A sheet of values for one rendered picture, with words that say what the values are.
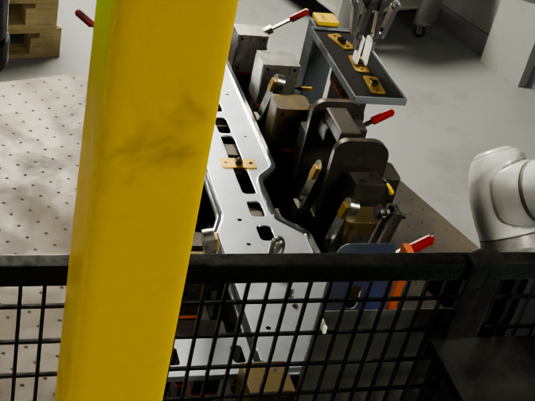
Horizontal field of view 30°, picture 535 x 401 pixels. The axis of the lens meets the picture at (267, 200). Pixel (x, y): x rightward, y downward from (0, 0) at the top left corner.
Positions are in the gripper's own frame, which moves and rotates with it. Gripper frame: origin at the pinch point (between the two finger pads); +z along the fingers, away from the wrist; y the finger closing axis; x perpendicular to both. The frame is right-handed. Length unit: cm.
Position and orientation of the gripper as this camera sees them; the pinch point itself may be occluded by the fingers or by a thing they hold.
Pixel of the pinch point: (362, 49)
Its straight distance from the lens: 252.4
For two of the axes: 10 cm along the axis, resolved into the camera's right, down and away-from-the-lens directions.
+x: 1.7, 5.8, -7.9
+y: -9.7, -0.6, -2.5
